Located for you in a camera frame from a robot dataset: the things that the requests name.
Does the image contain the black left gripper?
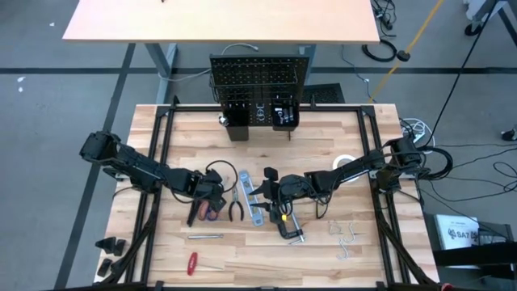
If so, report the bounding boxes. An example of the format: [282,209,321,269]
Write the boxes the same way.
[177,169,227,213]

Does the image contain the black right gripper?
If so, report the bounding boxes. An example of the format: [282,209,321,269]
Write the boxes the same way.
[249,167,310,226]

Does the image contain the grey torpedo level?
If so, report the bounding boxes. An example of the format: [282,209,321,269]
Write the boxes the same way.
[237,170,264,227]

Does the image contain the black handled needle nose pliers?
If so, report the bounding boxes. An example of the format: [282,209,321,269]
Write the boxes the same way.
[227,188,245,223]

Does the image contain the black handled groove joint pliers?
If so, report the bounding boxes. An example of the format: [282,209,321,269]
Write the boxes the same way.
[186,200,204,228]

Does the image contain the silver socket extension bar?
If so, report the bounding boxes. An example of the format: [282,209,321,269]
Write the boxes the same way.
[186,233,225,241]

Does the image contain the red T-handle hex key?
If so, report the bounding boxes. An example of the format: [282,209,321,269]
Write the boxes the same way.
[186,251,225,277]

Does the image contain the black C-clamp silver screw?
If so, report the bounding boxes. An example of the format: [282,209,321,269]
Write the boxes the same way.
[276,209,305,246]

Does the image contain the tall black pegboard bin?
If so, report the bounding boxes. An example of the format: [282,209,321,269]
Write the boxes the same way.
[222,103,250,142]

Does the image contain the short black pegboard bin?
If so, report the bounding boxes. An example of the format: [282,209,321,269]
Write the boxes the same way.
[270,99,301,132]

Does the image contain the white tape roll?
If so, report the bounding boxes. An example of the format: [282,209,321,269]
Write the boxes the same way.
[331,153,359,183]

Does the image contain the black perforated metal panel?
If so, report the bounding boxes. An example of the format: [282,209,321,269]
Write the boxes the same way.
[302,82,347,105]

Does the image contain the black metal pegboard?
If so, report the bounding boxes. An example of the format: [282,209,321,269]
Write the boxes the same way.
[208,54,311,127]

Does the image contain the white power strip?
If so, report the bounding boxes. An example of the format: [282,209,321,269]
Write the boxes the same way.
[406,128,426,145]

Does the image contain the light wood desk grey legs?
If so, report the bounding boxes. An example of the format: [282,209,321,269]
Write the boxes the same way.
[61,0,381,105]

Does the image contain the white printed cardboard box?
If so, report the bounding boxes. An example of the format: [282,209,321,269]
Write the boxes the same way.
[433,213,481,251]

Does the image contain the black shelf cart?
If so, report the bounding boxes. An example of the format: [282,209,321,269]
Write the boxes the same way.
[430,220,517,280]

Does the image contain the grey rolling cart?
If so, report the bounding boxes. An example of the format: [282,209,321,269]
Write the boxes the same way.
[462,0,517,38]

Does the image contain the black aluminium table frame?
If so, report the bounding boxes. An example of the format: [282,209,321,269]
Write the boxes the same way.
[123,95,443,291]

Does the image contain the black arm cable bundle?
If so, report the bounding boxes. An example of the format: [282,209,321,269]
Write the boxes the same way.
[373,197,431,286]
[107,193,161,286]

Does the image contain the black wire pegboard basket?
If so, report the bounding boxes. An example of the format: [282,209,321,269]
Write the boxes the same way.
[208,72,304,107]

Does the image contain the white cable with plug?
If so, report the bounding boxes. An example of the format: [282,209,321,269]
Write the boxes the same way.
[159,41,259,83]

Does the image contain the white coiled cable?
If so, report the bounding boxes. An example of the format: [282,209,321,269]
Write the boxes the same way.
[398,116,436,149]

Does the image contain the coiled black cable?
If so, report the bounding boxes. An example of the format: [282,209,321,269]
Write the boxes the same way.
[360,37,399,63]

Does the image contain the black cable tangle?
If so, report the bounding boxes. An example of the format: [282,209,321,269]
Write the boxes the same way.
[369,0,396,32]

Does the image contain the black floor cable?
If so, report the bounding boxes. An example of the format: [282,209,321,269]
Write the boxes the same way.
[491,160,517,193]
[438,141,517,149]

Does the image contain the thin taut black cable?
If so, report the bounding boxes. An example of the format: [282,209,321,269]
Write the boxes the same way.
[426,0,498,141]

